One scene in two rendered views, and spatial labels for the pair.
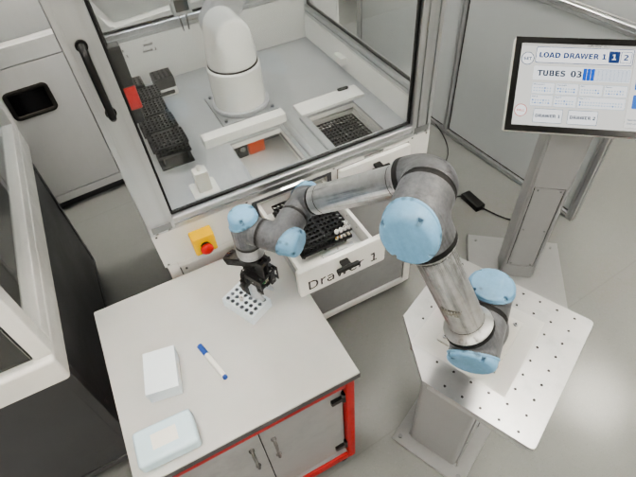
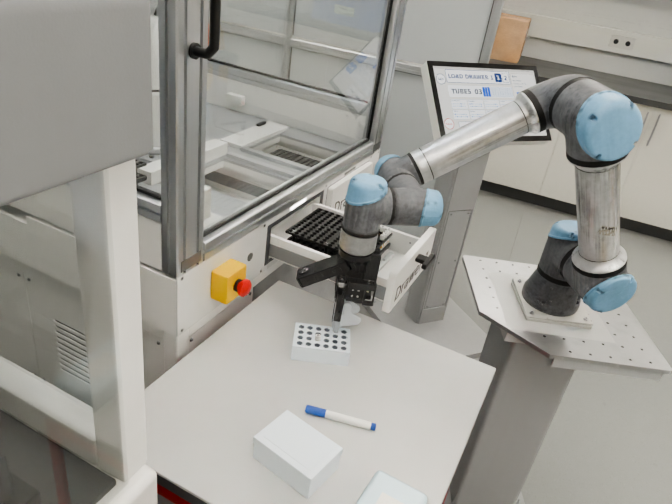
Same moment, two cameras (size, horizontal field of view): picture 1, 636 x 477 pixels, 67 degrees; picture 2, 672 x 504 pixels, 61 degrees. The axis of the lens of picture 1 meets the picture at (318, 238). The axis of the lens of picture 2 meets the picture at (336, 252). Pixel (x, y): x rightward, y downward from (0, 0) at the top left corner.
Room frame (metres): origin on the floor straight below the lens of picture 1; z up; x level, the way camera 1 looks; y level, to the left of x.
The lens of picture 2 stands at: (0.13, 0.92, 1.58)
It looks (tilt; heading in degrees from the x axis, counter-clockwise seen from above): 29 degrees down; 316
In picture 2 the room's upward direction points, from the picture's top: 9 degrees clockwise
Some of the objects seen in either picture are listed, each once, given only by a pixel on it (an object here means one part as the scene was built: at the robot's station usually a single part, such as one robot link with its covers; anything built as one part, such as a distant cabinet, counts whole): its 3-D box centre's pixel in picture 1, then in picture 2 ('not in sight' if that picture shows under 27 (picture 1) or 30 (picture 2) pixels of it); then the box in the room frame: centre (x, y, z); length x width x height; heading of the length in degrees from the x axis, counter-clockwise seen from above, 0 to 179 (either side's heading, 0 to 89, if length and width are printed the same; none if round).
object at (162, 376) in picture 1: (162, 373); (296, 452); (0.64, 0.46, 0.79); 0.13 x 0.09 x 0.05; 14
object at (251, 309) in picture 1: (247, 302); (321, 343); (0.85, 0.23, 0.78); 0.12 x 0.08 x 0.04; 49
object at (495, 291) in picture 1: (487, 298); (571, 248); (0.68, -0.42, 0.95); 0.13 x 0.12 x 0.14; 152
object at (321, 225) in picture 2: (310, 223); (338, 242); (1.07, 0.02, 0.87); 0.22 x 0.18 x 0.06; 24
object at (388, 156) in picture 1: (374, 168); (349, 190); (1.31, -0.22, 0.87); 0.29 x 0.02 x 0.11; 114
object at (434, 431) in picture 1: (457, 390); (508, 406); (0.69, -0.43, 0.38); 0.30 x 0.30 x 0.76; 48
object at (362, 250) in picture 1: (342, 264); (410, 267); (0.89, -0.06, 0.87); 0.29 x 0.02 x 0.11; 114
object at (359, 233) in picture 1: (309, 222); (335, 243); (1.08, 0.02, 0.86); 0.40 x 0.26 x 0.06; 24
